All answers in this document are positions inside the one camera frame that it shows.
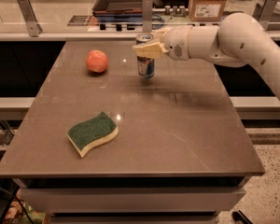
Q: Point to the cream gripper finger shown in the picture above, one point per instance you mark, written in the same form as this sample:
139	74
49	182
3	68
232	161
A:
154	49
160	34

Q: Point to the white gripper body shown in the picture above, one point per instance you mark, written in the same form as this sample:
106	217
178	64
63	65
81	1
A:
176	42

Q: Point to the red bull can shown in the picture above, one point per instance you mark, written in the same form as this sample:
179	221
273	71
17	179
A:
145	65

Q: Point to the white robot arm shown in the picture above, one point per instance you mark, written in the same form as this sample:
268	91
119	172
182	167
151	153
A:
238	40

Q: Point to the green yellow sponge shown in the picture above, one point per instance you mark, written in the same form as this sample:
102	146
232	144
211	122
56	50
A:
92	133

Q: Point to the cardboard box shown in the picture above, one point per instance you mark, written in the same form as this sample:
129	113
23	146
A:
206	10

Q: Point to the open dark tray box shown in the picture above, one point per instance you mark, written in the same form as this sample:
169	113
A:
102	7

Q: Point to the red apple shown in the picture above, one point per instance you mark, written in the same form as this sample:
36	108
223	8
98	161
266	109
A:
97	61

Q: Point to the glass barrier panel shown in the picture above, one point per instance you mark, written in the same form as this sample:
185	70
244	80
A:
52	15

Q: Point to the white drawer front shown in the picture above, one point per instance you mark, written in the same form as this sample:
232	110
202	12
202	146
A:
129	200

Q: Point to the middle metal bracket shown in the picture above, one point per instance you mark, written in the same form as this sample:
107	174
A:
147	6

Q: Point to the metal bracket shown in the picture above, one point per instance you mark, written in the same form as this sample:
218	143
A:
33	27
265	14
147	6

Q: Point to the right metal bracket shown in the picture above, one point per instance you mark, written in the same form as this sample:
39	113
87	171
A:
265	14

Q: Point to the left metal bracket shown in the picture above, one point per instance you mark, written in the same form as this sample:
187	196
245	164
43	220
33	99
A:
33	27

